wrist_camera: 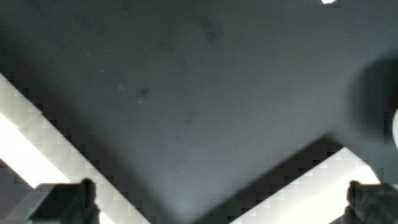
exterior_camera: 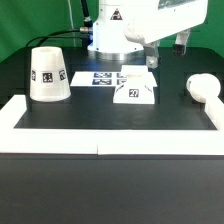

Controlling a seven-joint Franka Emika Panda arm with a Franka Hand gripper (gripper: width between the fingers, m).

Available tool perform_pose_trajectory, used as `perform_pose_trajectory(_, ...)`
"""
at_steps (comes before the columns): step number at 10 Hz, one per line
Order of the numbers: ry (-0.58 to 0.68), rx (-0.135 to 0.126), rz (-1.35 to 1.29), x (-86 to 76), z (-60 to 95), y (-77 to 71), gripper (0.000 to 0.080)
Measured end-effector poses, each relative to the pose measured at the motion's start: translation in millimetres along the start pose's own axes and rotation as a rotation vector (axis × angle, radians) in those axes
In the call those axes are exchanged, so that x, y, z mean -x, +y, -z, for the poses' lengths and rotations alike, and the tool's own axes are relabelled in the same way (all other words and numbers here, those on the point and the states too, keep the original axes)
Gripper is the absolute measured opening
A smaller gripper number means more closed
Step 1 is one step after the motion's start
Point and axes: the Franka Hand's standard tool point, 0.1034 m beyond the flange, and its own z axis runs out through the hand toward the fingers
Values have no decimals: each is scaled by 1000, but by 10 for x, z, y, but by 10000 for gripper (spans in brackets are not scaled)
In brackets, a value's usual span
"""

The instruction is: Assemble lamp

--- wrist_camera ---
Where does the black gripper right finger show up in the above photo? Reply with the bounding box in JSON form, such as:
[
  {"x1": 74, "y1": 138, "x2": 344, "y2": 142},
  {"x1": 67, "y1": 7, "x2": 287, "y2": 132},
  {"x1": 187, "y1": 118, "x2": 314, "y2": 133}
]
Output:
[{"x1": 344, "y1": 181, "x2": 398, "y2": 224}]

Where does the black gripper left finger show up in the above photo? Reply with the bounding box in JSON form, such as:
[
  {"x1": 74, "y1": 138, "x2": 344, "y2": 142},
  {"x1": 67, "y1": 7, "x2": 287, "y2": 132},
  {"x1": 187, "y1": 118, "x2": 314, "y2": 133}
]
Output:
[{"x1": 19, "y1": 179, "x2": 100, "y2": 224}]

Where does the white lamp bulb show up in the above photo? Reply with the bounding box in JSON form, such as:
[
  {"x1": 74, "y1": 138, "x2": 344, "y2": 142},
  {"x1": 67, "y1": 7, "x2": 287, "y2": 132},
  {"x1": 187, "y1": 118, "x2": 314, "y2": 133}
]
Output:
[{"x1": 392, "y1": 108, "x2": 398, "y2": 148}]

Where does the white marker tag sheet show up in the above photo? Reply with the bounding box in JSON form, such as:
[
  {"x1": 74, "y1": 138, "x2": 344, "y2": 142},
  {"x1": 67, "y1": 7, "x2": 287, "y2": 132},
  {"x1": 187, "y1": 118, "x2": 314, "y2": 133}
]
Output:
[{"x1": 322, "y1": 0, "x2": 338, "y2": 4}]

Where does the white foam border frame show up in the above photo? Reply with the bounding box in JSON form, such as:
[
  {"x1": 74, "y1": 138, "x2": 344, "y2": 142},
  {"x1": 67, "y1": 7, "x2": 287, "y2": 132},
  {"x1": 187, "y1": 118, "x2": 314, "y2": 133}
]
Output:
[{"x1": 0, "y1": 75, "x2": 379, "y2": 224}]

